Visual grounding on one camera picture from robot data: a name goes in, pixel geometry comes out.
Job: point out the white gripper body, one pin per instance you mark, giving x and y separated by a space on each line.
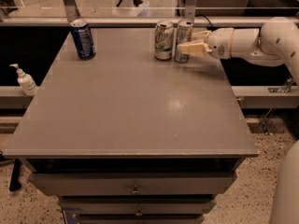
220 43

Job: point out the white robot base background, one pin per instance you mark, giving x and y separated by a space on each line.
131 8

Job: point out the grey drawer cabinet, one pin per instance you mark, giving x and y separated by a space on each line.
124 111

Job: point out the green white 7up can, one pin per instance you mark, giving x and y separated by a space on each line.
164 35

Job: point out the white pump sanitizer bottle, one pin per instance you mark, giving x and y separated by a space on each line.
26 82

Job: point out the right metal frame post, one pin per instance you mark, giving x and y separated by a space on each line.
190 8

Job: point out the blue pepsi can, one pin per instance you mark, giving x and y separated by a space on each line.
83 39

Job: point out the left metal frame post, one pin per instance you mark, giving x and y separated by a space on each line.
71 10

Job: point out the black stand leg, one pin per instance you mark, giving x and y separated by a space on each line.
14 181

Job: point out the silver redbull can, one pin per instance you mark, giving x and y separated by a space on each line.
184 34

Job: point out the grey drawer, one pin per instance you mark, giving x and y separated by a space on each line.
144 206
121 184

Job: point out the metal frame post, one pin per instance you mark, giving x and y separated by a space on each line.
71 10
190 8

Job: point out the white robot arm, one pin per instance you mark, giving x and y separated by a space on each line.
273 44

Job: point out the top grey drawer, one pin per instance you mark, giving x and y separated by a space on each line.
121 184

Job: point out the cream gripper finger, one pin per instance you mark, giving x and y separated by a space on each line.
195 49
201 36

